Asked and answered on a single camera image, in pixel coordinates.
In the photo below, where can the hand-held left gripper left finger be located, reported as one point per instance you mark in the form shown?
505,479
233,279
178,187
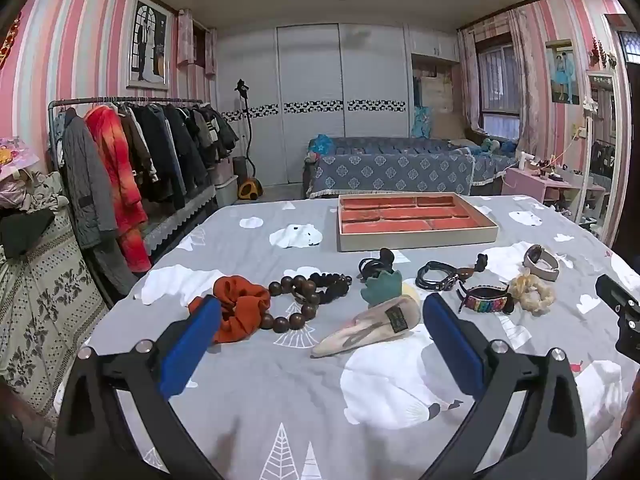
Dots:
189,347

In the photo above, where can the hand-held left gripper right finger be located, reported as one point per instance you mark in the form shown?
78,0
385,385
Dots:
452,347

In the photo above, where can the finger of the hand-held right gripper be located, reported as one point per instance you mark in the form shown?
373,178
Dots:
625,305

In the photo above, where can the rainbow sequin hair claw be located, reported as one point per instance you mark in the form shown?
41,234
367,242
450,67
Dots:
487,305

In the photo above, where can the brown hair clip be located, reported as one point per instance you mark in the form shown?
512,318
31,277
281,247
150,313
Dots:
467,272

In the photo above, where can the cream scrunchie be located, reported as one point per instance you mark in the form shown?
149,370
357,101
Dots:
520,285

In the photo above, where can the pineapple plush hair clip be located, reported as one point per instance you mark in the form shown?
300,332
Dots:
382,287

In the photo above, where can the beige organza bow hair clip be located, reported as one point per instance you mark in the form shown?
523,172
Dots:
360,330

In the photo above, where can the beige tray with brick-print liner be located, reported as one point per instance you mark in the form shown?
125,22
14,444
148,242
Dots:
420,239

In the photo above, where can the orange fabric scrunchie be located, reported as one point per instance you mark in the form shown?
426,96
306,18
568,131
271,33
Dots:
250,292

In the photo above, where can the wristwatch with beige band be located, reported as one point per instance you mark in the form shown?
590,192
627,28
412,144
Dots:
547,270

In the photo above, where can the grey lace-edged cover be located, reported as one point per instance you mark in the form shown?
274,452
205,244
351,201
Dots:
175,217

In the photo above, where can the white framed standing mirror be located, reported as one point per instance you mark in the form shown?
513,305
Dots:
600,160

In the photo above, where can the beige floral patterned cloth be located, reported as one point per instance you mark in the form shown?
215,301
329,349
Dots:
45,310

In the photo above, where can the pink desk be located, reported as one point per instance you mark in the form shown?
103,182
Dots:
525,182

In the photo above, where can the white storage box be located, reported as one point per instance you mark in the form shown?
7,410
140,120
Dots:
225,190

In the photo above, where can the garment steamer with yellow base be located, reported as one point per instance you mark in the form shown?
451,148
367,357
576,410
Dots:
250,189

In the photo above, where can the white hair dryer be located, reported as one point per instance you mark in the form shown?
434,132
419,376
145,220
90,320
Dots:
526,161

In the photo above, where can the pink storage box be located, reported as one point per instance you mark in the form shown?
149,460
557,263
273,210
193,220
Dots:
222,167

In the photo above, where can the bed with blue patterned cover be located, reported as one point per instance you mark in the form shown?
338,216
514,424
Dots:
395,167

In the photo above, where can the row of hanging clothes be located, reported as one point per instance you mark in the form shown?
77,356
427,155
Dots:
165,145

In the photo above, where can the stuffed toys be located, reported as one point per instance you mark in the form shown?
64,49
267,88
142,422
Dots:
492,146

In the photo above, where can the pile of clothes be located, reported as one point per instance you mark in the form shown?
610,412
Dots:
25,200

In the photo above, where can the teal garment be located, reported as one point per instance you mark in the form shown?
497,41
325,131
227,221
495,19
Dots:
422,121

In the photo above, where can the blue plush bag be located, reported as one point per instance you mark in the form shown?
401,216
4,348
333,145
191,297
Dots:
320,146

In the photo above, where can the metal clothes rack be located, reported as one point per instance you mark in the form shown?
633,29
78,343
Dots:
150,100

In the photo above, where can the barred window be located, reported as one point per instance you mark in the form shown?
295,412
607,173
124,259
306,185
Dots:
497,85

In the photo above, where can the white sliding-door wardrobe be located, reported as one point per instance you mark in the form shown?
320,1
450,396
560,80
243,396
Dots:
310,70

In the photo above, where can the framed wedding photo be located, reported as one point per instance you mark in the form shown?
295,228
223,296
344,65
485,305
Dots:
147,45

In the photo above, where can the wall power outlet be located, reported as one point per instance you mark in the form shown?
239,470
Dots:
580,133

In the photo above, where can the couple wall poster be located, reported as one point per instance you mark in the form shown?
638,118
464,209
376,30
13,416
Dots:
562,72

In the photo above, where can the red flower wall ornament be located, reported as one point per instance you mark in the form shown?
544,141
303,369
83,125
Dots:
600,52

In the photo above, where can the red wall decoration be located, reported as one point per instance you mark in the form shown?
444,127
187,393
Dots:
7,40

